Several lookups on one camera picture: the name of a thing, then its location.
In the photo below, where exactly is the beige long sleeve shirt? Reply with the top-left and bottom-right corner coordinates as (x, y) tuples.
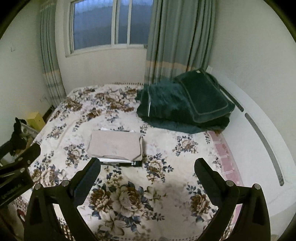
(86, 128), (144, 162)

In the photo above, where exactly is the black folded clothes stack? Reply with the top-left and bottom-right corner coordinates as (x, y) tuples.
(98, 129), (143, 167)

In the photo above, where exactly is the pink checked bed sheet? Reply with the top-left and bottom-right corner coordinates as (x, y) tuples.
(207, 129), (244, 223)

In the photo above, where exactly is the black cloth on rack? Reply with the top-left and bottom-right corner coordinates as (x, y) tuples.
(9, 118), (27, 156)

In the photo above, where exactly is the white bed headboard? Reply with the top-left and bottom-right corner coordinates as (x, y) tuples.
(204, 66), (296, 217)

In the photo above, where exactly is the yellow box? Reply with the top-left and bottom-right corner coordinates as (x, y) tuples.
(27, 112), (46, 132)

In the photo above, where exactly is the dark green folded blanket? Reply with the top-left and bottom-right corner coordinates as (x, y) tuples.
(135, 69), (235, 134)

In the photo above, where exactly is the left green curtain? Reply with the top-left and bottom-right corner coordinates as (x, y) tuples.
(40, 1), (66, 107)

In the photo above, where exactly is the green curtain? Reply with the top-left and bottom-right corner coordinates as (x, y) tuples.
(144, 0), (217, 84)
(40, 1), (66, 107)

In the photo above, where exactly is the right green curtain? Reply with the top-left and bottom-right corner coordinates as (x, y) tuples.
(144, 0), (217, 84)

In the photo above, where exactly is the white framed window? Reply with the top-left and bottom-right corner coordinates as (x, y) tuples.
(63, 1), (153, 56)

